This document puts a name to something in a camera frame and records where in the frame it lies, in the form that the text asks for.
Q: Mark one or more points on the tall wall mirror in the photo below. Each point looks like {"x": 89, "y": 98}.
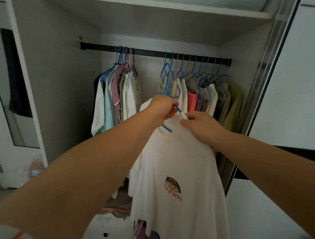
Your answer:
{"x": 14, "y": 73}

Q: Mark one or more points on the pink plastic hanger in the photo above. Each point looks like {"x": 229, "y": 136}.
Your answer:
{"x": 176, "y": 64}

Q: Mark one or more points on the white wardrobe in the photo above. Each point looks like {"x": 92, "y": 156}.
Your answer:
{"x": 61, "y": 86}

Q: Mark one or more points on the pile of folded clothes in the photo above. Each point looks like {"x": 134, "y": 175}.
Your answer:
{"x": 118, "y": 202}

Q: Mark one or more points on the beige plastic hanger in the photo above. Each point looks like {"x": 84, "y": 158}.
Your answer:
{"x": 188, "y": 62}

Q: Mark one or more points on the person's right hand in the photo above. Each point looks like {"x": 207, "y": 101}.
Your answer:
{"x": 204, "y": 128}

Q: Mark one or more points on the grey red striped pajama shirt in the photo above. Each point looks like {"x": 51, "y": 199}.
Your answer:
{"x": 9, "y": 232}

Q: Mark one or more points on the purple patterned fabric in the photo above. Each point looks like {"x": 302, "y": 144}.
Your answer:
{"x": 145, "y": 232}

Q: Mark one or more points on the clear plastic bag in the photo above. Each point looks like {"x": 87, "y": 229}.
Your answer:
{"x": 36, "y": 167}

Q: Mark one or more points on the person's left forearm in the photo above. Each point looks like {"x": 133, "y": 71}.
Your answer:
{"x": 73, "y": 172}

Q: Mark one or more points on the white drawer unit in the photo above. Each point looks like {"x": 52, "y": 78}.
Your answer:
{"x": 98, "y": 226}

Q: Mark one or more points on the person's left hand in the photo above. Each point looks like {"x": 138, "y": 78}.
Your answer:
{"x": 160, "y": 108}

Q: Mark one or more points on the black clothes rail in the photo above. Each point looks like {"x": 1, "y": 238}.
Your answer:
{"x": 147, "y": 52}

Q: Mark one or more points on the person's right forearm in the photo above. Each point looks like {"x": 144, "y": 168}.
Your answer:
{"x": 270, "y": 167}

